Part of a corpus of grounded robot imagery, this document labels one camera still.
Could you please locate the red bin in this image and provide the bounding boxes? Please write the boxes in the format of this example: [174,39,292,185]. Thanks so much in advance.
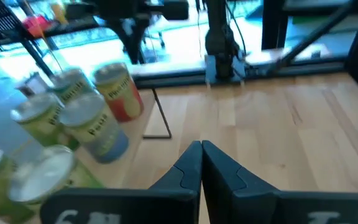
[22,14,52,39]

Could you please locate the black diagonal frame brace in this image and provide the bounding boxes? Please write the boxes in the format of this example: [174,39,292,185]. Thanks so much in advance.
[277,1,356,68]

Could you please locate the yellow box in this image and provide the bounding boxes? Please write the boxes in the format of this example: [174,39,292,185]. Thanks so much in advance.
[50,0,68,25]

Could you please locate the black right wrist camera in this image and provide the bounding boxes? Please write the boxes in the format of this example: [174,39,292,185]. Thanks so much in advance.
[162,0,190,21]

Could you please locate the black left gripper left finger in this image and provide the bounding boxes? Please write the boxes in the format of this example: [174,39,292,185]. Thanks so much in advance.
[40,140,203,224]

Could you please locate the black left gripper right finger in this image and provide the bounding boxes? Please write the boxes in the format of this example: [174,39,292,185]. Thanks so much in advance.
[201,140,358,224]

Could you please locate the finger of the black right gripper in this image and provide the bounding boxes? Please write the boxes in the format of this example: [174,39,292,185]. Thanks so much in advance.
[114,21,150,65]

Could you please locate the green can orange fruit picture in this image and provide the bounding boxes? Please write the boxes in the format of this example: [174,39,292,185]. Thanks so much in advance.
[7,144,105,205]

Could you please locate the red yellow pineapple can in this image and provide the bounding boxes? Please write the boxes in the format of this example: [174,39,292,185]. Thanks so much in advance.
[93,62,145,123]

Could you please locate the light green pears can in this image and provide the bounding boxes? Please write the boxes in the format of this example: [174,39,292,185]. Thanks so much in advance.
[10,92,81,151]

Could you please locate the blue-bottomed peas can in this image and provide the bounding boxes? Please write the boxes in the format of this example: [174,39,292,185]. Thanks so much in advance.
[58,92,131,165]

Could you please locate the yellow carrots can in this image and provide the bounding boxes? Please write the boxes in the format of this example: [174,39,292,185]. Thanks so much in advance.
[52,67,96,105]

